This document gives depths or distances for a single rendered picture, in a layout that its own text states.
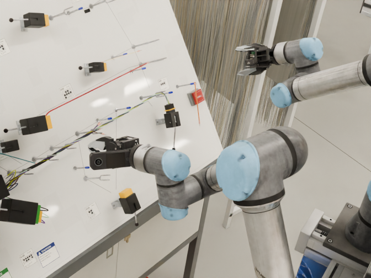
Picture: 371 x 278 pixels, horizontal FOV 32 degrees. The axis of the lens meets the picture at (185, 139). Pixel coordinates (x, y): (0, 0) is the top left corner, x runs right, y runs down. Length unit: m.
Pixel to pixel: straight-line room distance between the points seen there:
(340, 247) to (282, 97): 0.49
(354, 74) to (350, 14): 4.43
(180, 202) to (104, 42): 0.86
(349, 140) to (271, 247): 3.15
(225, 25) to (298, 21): 0.38
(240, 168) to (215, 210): 2.39
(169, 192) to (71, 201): 0.62
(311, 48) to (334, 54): 3.43
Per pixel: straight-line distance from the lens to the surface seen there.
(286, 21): 3.28
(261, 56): 2.20
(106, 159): 1.75
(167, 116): 2.42
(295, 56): 2.11
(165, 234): 2.77
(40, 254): 2.17
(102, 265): 2.49
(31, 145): 2.15
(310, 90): 1.95
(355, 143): 4.52
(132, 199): 2.26
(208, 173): 1.72
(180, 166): 1.64
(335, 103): 4.87
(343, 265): 2.13
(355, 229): 2.06
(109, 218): 2.32
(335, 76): 1.89
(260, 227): 1.40
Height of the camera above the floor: 2.57
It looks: 38 degrees down
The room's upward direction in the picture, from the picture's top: 9 degrees clockwise
